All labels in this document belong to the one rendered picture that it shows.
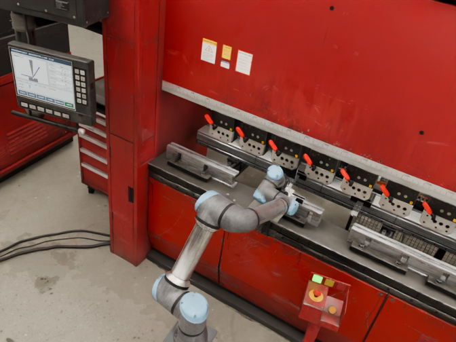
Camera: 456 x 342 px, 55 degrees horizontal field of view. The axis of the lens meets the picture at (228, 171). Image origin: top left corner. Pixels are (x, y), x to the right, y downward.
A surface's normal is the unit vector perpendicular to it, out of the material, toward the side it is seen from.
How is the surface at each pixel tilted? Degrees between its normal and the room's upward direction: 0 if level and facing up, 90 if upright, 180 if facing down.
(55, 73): 90
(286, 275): 90
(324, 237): 0
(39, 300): 0
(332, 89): 90
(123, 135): 90
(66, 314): 0
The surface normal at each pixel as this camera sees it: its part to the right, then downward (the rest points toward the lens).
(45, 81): -0.28, 0.52
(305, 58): -0.50, 0.44
